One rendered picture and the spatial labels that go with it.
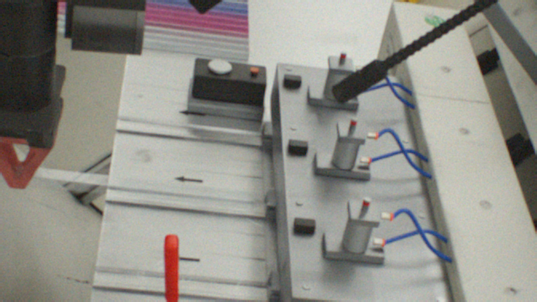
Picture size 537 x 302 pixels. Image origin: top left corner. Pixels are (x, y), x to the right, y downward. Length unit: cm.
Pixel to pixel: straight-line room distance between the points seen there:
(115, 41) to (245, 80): 25
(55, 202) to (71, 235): 5
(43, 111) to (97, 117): 157
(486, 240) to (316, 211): 15
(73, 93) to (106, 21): 159
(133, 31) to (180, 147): 22
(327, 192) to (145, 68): 31
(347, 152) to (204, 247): 15
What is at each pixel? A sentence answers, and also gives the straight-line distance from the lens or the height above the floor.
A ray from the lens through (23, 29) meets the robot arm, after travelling 86.
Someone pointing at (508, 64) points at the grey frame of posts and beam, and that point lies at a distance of 109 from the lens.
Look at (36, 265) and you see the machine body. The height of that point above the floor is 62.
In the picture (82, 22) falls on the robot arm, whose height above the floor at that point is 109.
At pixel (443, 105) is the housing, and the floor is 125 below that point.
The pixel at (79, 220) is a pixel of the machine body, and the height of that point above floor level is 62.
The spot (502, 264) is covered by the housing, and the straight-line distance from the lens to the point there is 89.
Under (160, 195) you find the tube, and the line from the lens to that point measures 97.
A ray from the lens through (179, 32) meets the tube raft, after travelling 121.
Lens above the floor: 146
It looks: 21 degrees down
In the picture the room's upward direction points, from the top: 58 degrees clockwise
